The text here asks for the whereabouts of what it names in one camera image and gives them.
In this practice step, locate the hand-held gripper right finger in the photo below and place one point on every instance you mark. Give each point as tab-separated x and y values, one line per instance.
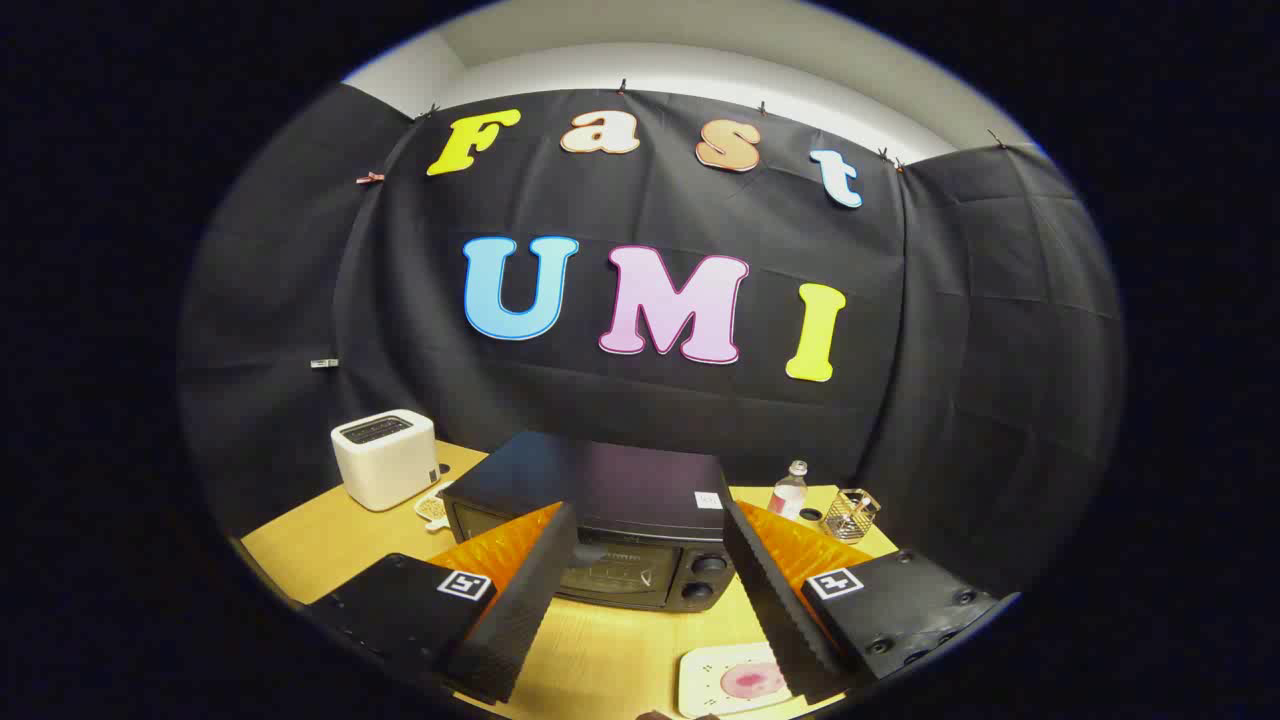
775	610

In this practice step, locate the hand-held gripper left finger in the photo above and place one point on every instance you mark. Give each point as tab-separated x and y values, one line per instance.
520	610

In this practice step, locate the pink round cake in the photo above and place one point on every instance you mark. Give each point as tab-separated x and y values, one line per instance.
745	682

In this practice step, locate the white square plate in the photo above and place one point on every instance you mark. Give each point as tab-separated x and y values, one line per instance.
700	680

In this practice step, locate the glass toaster oven door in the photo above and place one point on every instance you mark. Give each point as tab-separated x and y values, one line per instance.
620	572

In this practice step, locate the black toaster oven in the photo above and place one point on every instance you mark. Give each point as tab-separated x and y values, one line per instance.
600	480

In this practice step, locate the black oven knob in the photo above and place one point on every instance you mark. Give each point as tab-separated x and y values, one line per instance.
709	564
697	591

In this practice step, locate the white bread toaster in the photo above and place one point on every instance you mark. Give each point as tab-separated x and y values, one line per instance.
385	465

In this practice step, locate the clear plastic bottle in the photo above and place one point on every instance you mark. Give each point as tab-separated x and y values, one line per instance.
790	497

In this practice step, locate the small white speckled object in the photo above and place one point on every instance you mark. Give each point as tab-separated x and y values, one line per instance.
432	508

